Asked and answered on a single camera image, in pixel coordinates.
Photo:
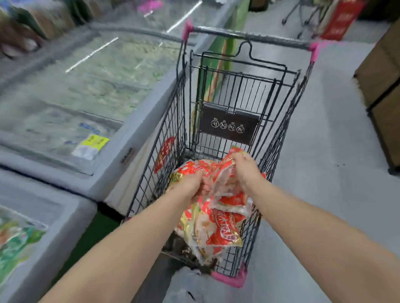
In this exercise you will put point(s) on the person's right hand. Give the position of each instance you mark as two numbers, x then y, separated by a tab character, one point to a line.
250	173

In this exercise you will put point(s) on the person's left hand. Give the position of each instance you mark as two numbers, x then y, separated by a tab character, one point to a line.
193	187

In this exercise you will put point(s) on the red dumpling packet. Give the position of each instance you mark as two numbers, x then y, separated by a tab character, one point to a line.
225	199

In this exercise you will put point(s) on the grey freezer with green front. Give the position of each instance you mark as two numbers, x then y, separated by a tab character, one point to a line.
62	212

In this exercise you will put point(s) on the green dumpling packets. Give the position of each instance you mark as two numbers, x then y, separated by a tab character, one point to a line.
15	249

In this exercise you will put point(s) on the person's right forearm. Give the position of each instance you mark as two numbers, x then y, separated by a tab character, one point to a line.
328	243

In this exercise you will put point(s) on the person's left forearm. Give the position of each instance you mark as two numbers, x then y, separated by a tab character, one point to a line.
125	249

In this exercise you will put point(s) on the black cart seat panel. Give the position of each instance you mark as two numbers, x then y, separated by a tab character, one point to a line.
228	125

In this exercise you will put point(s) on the grey freezer with loose dumplings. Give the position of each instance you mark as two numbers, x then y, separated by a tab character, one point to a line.
131	146

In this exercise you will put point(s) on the person's light trouser leg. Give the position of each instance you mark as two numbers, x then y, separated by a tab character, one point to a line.
184	287

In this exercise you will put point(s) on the red round sticker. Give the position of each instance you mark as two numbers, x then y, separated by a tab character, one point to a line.
164	154

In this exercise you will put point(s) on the clear sleeve with yellow tags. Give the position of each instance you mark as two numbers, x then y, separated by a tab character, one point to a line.
93	142

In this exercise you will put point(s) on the clear frozen bags blue print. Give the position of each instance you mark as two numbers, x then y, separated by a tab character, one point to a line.
62	134

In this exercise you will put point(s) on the grey metal trolley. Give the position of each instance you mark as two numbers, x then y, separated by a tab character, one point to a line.
301	15

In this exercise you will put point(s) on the wooden display stand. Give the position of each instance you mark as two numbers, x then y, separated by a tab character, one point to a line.
258	4

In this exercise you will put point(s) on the red box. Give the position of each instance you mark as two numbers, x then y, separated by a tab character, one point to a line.
340	18

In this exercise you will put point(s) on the tan bread bag green band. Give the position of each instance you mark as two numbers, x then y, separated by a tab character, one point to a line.
47	18

